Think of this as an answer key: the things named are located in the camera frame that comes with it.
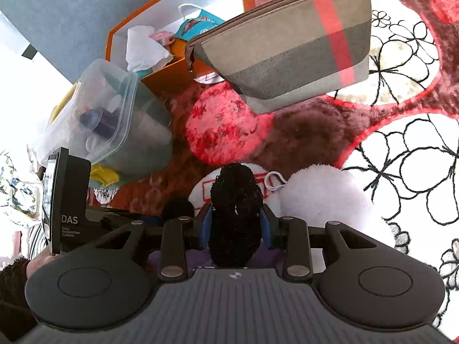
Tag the white pad red lines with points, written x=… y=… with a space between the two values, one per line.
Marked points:
x=201 y=193

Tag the light grey sofa cushion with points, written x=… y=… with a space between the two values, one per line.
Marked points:
x=70 y=34

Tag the white fluffy plush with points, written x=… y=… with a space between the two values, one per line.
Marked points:
x=320 y=193

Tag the maroon patterned blanket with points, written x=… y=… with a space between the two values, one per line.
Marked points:
x=172 y=179

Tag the floral white cloth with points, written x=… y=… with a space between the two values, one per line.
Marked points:
x=22 y=190

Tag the white textured cloth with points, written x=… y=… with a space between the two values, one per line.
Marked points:
x=143 y=52

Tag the clear box yellow handle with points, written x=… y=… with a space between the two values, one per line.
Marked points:
x=112 y=119

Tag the black fuzzy scrunchie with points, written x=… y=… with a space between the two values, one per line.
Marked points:
x=235 y=231

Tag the orange white cardboard box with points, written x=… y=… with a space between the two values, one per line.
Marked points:
x=165 y=15

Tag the red white floral rug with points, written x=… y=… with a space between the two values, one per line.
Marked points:
x=396 y=132

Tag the person's left hand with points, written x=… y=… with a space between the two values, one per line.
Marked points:
x=45 y=257

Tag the red fluffy pom-pom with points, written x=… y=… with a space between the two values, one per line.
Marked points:
x=221 y=128

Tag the plaid zipper pouch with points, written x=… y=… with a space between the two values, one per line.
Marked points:
x=286 y=51

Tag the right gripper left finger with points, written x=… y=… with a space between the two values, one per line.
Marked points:
x=180 y=235

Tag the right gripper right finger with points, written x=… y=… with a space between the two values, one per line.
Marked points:
x=291 y=235

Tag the purple fleece cloth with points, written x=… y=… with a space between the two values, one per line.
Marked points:
x=263 y=258

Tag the black DAS device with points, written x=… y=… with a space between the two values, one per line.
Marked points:
x=66 y=182

